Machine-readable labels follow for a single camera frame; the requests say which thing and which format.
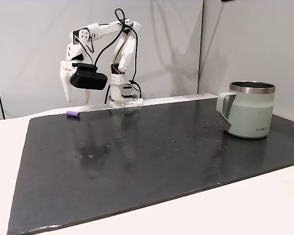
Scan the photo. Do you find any black power cable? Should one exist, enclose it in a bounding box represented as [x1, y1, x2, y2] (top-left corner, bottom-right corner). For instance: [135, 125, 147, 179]
[103, 84, 112, 105]

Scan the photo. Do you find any black table mat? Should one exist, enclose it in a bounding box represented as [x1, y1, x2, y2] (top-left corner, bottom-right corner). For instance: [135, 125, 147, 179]
[6, 97, 294, 235]

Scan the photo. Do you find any black oval camera box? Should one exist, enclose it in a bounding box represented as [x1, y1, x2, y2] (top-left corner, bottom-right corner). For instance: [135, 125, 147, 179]
[69, 63, 108, 92]

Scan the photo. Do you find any sage green steel mug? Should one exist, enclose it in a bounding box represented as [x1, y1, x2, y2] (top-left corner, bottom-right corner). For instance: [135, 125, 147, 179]
[216, 81, 276, 140]

